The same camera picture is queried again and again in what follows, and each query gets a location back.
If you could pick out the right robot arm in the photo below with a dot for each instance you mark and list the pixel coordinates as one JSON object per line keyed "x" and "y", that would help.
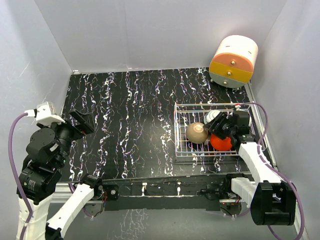
{"x": 270, "y": 198}

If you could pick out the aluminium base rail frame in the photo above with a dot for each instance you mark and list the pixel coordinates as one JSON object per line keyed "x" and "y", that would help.
{"x": 169, "y": 192}

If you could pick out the round pastel drawer cabinet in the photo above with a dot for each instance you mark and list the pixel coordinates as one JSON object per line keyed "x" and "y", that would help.
{"x": 233, "y": 63}

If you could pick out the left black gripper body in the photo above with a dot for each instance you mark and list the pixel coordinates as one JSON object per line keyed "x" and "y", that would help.
{"x": 67, "y": 132}

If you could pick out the black bowl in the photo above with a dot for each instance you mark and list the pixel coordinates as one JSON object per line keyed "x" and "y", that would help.
{"x": 196, "y": 133}

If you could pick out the white wire dish rack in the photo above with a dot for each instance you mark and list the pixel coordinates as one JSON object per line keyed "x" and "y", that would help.
{"x": 185, "y": 150}

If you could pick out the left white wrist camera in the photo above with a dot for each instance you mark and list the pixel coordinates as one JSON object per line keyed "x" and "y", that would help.
{"x": 45, "y": 114}

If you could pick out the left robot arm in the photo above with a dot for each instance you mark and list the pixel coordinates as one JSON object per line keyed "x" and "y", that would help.
{"x": 47, "y": 151}

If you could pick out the black marble table mat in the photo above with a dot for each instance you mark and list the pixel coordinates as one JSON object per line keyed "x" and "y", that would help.
{"x": 134, "y": 133}

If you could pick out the red bowl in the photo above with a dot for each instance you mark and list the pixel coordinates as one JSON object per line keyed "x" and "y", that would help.
{"x": 220, "y": 144}

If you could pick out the blue white patterned bowl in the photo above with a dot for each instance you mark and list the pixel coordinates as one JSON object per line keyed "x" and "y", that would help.
{"x": 211, "y": 115}

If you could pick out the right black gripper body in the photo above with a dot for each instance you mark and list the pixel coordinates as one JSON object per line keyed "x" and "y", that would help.
{"x": 232, "y": 129}

